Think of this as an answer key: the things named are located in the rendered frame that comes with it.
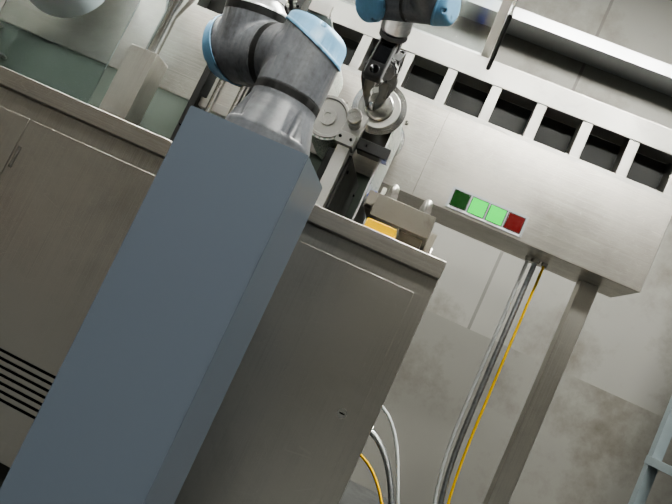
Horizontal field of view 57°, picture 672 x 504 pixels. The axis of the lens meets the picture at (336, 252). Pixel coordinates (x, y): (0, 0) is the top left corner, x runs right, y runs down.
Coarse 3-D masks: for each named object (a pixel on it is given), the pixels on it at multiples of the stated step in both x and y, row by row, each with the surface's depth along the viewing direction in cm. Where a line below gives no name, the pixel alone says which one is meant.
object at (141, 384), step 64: (192, 128) 92; (192, 192) 91; (256, 192) 90; (320, 192) 110; (128, 256) 90; (192, 256) 90; (256, 256) 89; (128, 320) 89; (192, 320) 88; (256, 320) 104; (64, 384) 89; (128, 384) 88; (192, 384) 87; (64, 448) 87; (128, 448) 87; (192, 448) 100
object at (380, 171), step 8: (392, 136) 165; (392, 144) 172; (392, 152) 179; (376, 168) 163; (384, 168) 178; (376, 176) 169; (384, 176) 186; (368, 184) 162; (376, 184) 176; (368, 192) 167
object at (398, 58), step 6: (384, 36) 147; (390, 36) 146; (396, 42) 147; (402, 42) 147; (396, 54) 154; (402, 54) 154; (396, 60) 152; (402, 60) 155; (390, 66) 151; (396, 66) 151; (390, 72) 152; (396, 72) 154; (384, 78) 154; (390, 78) 153
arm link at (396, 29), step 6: (384, 24) 145; (390, 24) 144; (396, 24) 143; (402, 24) 143; (408, 24) 144; (384, 30) 146; (390, 30) 145; (396, 30) 144; (402, 30) 144; (408, 30) 145; (396, 36) 145; (402, 36) 146
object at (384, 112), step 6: (372, 96) 163; (384, 102) 163; (390, 102) 162; (366, 108) 163; (378, 108) 162; (384, 108) 162; (390, 108) 162; (372, 114) 162; (378, 114) 162; (384, 114) 162; (390, 114) 163; (378, 120) 163
